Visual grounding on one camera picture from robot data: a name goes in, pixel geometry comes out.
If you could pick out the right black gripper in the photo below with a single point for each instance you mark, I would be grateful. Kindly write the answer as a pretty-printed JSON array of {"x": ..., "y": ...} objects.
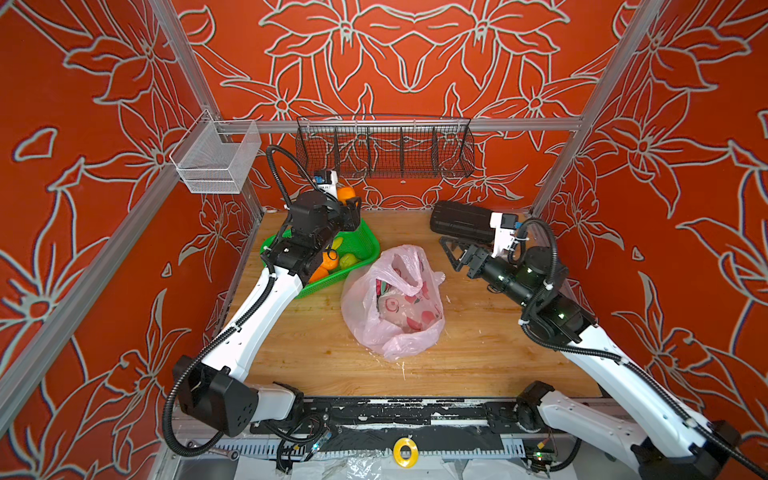
[{"x": 477, "y": 258}]

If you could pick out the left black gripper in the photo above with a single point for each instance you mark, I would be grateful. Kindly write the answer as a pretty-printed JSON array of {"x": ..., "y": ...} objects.
[{"x": 349, "y": 214}]

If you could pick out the orange fruit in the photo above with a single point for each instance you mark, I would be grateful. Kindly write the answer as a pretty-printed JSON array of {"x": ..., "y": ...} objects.
[
  {"x": 330, "y": 260},
  {"x": 346, "y": 193},
  {"x": 319, "y": 274}
]

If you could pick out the green fruit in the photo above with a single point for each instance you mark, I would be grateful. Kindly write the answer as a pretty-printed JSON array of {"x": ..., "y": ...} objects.
[{"x": 348, "y": 260}]

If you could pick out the pink plastic bag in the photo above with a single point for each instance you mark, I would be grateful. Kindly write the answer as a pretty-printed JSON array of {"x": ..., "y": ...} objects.
[{"x": 393, "y": 307}]

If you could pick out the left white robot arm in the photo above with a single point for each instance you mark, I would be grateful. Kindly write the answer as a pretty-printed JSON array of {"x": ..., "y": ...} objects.
[{"x": 211, "y": 387}]

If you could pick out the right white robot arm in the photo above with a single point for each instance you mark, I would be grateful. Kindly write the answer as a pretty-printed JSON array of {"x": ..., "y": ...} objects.
[{"x": 663, "y": 438}]

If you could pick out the black plastic case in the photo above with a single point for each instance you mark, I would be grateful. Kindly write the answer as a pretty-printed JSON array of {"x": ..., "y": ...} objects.
[{"x": 457, "y": 220}]

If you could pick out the green plastic basket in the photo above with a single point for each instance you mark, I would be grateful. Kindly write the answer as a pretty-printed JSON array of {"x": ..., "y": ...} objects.
[{"x": 354, "y": 252}]

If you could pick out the yellow tape roll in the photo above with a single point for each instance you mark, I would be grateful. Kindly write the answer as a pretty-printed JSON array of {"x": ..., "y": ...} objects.
[{"x": 405, "y": 453}]

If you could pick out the black wire wall basket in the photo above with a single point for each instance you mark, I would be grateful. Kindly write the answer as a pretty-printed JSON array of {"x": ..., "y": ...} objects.
[{"x": 387, "y": 146}]

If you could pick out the white mesh wall basket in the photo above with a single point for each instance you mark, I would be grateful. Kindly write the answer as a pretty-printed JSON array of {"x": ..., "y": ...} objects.
[{"x": 215, "y": 156}]

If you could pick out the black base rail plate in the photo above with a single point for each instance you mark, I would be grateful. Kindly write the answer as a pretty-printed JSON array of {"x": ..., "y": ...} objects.
[{"x": 498, "y": 414}]

